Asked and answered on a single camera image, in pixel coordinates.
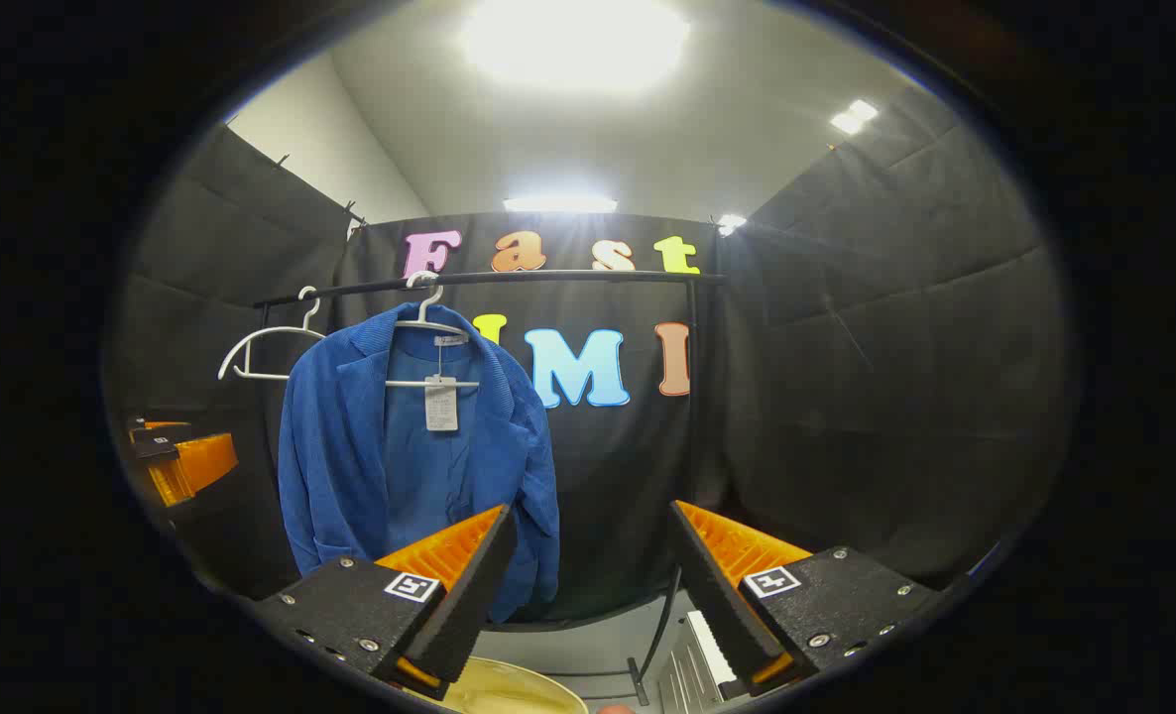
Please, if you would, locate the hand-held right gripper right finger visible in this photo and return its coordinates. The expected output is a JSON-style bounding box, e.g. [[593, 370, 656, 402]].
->
[[667, 499, 946, 697]]

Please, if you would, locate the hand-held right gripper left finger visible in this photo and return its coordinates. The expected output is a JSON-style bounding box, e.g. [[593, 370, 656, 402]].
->
[[251, 504, 520, 700]]

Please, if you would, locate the beige round laundry hamper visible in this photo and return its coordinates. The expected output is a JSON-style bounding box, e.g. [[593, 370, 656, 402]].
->
[[437, 656, 589, 714]]

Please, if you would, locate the blue corduroy jacket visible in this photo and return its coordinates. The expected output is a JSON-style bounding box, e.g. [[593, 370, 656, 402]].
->
[[278, 302, 561, 624]]

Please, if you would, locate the white clothes hanger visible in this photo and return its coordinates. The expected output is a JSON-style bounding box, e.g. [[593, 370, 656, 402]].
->
[[385, 271, 480, 390], [217, 286, 327, 383]]

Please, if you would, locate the black metal clothes rack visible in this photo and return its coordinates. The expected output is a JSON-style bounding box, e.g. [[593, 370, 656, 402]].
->
[[254, 268, 726, 707]]

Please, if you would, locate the grey ribbed panel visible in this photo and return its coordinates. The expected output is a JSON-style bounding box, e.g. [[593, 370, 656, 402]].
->
[[657, 609, 744, 711]]

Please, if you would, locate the white paper garment tag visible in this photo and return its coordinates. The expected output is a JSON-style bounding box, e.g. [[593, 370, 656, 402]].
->
[[423, 374, 461, 433]]

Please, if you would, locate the ceiling light strip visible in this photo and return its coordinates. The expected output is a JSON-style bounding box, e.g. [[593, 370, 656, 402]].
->
[[503, 193, 619, 215]]

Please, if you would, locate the large ceiling light panel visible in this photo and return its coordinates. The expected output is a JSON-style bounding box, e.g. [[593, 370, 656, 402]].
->
[[459, 0, 693, 96]]

